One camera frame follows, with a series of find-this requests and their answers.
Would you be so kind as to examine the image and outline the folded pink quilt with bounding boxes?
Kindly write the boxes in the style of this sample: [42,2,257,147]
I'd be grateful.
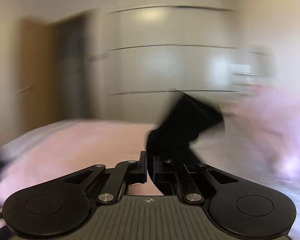
[227,84,300,182]

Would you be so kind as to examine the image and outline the dark navy garment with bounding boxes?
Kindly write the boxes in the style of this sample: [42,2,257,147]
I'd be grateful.
[146,91,226,196]

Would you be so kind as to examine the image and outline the white wardrobe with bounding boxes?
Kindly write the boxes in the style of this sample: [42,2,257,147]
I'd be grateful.
[90,2,267,123]

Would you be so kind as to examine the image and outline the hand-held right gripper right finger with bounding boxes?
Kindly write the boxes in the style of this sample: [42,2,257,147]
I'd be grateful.
[152,155,240,203]

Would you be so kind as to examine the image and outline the wooden door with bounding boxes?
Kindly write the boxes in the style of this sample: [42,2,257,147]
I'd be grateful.
[19,17,62,128]

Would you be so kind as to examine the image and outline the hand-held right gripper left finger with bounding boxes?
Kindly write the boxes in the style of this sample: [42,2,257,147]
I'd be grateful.
[62,151,149,204]

